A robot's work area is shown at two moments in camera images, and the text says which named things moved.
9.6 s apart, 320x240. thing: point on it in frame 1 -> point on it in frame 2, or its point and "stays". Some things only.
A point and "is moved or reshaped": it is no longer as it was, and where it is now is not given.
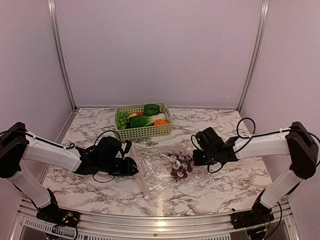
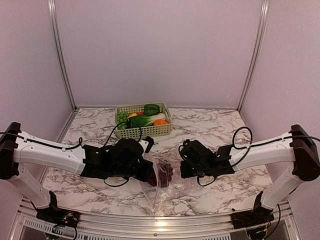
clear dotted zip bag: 164,167 is moved or reshaped
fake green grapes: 122,118 stays
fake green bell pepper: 150,109 stays
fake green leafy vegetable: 141,121 stays
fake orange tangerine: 160,122 stays
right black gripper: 196,160 -> 185,173
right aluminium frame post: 262,28 stays
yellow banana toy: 132,114 stays
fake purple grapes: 182,165 -> 163,172
